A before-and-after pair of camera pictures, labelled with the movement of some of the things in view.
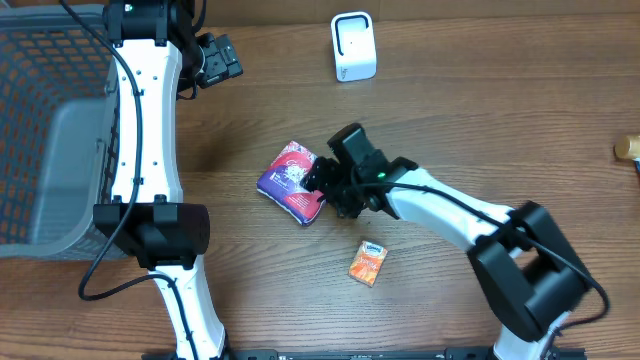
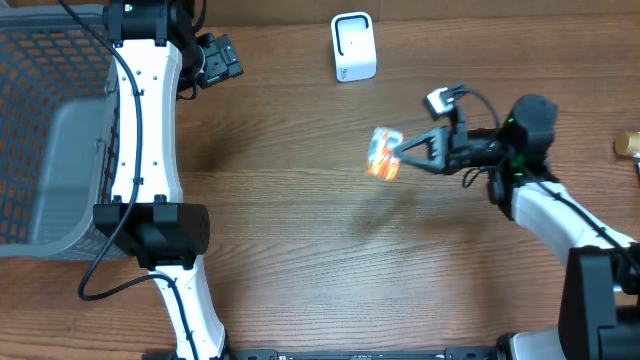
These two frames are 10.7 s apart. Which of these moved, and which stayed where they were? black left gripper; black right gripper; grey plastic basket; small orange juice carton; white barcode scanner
Moved: small orange juice carton; black right gripper
Stayed: grey plastic basket; white barcode scanner; black left gripper
